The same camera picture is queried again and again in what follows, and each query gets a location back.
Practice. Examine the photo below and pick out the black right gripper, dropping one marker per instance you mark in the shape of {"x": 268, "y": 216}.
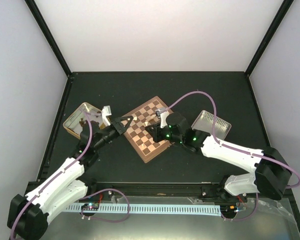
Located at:
{"x": 154, "y": 133}

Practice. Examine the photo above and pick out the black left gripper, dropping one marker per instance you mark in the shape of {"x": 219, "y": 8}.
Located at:
{"x": 119, "y": 127}

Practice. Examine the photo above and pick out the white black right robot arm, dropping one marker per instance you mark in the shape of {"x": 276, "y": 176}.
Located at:
{"x": 267, "y": 171}

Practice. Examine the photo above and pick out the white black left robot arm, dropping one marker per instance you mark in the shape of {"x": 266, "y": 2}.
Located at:
{"x": 30, "y": 215}

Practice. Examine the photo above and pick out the wooden chess board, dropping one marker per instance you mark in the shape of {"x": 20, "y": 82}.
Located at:
{"x": 138, "y": 137}

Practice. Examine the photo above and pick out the dark chess pieces pile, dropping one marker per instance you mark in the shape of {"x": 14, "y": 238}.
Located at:
{"x": 83, "y": 122}

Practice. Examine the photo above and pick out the left controller circuit board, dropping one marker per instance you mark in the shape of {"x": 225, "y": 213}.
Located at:
{"x": 90, "y": 206}

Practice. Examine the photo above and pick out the controller circuit board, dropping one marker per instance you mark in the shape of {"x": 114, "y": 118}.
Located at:
{"x": 90, "y": 206}
{"x": 232, "y": 208}

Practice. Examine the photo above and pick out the right controller circuit board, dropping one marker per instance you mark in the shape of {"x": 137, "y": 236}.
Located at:
{"x": 232, "y": 208}

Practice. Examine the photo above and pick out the yellow bear tin box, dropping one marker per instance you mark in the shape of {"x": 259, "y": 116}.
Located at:
{"x": 75, "y": 122}

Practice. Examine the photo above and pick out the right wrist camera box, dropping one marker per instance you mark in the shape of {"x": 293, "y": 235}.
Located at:
{"x": 162, "y": 113}

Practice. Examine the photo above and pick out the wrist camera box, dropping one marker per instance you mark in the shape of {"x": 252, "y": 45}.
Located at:
{"x": 162, "y": 113}
{"x": 105, "y": 113}

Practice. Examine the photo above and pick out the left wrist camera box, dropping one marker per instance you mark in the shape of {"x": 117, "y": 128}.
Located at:
{"x": 105, "y": 113}

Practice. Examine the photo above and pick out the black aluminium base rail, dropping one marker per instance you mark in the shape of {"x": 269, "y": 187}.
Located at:
{"x": 207, "y": 191}

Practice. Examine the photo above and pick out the white slotted cable duct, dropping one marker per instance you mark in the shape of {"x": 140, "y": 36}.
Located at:
{"x": 156, "y": 209}

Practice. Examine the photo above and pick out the black frame post left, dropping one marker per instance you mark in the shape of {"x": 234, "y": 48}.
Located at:
{"x": 36, "y": 13}

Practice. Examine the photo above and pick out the black frame post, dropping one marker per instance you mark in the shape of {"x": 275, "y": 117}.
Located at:
{"x": 273, "y": 27}
{"x": 36, "y": 13}

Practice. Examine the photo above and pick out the black frame post right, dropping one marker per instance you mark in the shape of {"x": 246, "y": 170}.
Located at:
{"x": 273, "y": 27}

